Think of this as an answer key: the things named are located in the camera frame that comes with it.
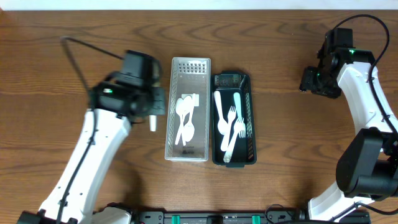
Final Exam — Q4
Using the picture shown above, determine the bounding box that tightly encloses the white plastic spoon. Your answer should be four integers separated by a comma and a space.
213, 90, 228, 135
182, 96, 192, 135
149, 115, 157, 132

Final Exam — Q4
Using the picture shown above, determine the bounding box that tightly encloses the white plastic spoon crossing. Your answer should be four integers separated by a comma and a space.
175, 98, 186, 146

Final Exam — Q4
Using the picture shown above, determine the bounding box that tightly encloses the white plastic spoon bowl down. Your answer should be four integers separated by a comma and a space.
183, 93, 196, 142

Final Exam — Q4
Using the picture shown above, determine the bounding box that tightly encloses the dark green perforated plastic basket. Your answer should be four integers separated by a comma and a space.
211, 71, 257, 167

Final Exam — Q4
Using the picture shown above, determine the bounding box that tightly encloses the white plastic fork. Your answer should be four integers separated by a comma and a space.
223, 118, 245, 163
220, 106, 236, 151

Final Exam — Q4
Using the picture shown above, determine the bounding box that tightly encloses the pale blue plastic fork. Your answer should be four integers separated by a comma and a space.
233, 92, 246, 138

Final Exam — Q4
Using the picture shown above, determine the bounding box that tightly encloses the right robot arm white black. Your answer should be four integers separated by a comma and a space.
299, 28, 397, 222

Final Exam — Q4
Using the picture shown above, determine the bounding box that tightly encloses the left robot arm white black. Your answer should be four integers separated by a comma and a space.
18, 50, 165, 223

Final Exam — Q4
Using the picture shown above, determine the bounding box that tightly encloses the clear perforated plastic basket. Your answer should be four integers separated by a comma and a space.
165, 57, 211, 162

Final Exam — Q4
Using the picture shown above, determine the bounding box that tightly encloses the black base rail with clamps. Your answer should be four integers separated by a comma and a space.
93, 202, 371, 224

